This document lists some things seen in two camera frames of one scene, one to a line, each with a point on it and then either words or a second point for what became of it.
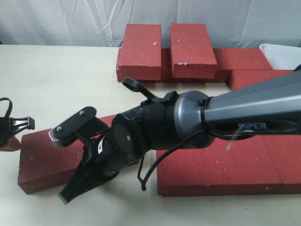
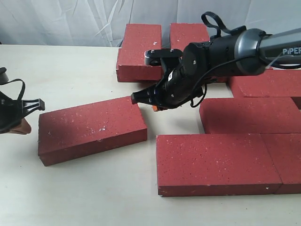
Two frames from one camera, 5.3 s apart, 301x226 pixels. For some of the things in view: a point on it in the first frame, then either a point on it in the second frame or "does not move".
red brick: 43,166 -> 72,132
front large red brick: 227,167 does not move
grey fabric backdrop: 234,24 does not move
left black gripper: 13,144 -> 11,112
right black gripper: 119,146 -> 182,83
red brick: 285,151 does not move
